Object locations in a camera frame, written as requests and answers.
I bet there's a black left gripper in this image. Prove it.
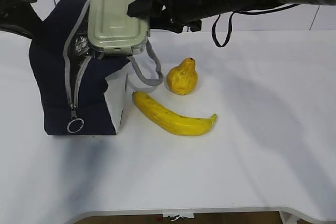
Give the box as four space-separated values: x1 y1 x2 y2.
1 0 47 41

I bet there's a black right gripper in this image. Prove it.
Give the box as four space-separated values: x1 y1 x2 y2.
127 0 202 33

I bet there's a green lidded glass container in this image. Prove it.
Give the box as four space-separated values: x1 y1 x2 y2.
88 0 150 56

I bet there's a yellow pear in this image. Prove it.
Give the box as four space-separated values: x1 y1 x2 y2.
166 57 198 95

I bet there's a navy blue lunch bag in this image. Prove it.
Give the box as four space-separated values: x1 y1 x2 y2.
28 0 164 136

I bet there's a yellow banana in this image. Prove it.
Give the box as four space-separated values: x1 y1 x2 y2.
132 91 218 136

